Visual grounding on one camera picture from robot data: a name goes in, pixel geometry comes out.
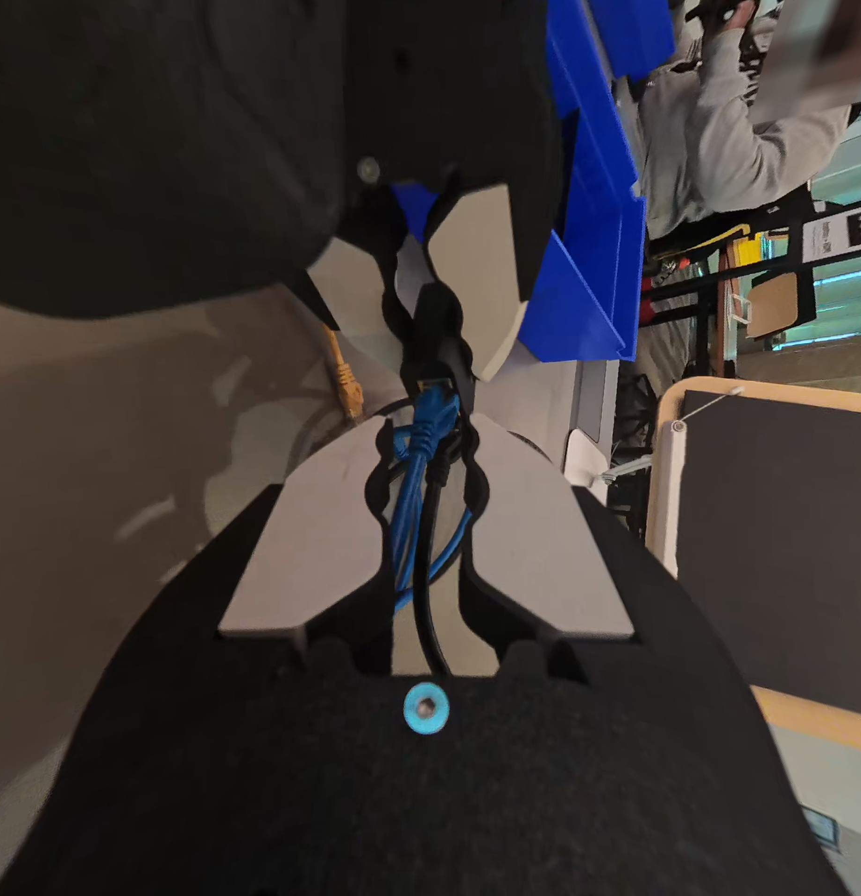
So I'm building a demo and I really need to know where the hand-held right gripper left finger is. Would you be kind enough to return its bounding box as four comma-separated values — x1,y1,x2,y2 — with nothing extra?
218,416,396,639

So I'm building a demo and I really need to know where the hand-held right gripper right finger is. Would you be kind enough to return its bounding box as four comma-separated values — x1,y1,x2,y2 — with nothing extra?
462,412,640,641

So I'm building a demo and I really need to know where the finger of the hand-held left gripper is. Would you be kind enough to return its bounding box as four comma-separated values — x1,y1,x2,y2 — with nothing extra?
306,237,405,352
423,183,529,384

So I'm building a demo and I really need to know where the black ethernet adapter box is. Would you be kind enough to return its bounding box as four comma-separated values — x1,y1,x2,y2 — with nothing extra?
401,283,475,401

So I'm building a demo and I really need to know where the orange ethernet cable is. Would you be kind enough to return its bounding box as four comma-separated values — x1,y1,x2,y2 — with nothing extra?
323,327,366,422

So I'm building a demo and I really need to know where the black ethernet cable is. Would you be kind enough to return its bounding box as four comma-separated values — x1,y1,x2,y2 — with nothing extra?
408,420,468,678

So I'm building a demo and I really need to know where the blue storage bin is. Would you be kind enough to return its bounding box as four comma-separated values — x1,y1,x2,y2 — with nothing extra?
392,0,677,364

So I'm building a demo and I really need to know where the blue ethernet cable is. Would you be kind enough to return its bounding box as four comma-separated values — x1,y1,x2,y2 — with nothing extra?
390,381,475,618

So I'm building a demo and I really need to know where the white stand base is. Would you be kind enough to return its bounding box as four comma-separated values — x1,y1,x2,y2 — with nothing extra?
564,428,608,489

